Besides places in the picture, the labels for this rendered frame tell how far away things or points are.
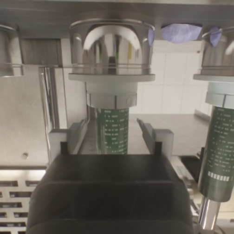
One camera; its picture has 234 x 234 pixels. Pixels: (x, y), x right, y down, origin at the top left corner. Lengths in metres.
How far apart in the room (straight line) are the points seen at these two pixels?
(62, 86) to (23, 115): 0.07
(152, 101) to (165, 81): 0.23
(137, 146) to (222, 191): 0.15
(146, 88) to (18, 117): 1.50
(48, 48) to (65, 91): 0.06
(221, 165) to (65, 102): 0.17
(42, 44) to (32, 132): 0.11
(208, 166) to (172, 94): 1.58
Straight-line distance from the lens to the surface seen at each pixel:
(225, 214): 0.41
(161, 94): 1.71
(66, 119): 0.20
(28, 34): 0.21
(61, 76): 0.19
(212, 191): 0.20
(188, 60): 1.78
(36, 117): 0.23
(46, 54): 0.24
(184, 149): 0.31
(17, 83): 0.23
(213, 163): 0.19
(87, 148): 0.29
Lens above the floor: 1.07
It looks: 16 degrees up
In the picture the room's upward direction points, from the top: 179 degrees counter-clockwise
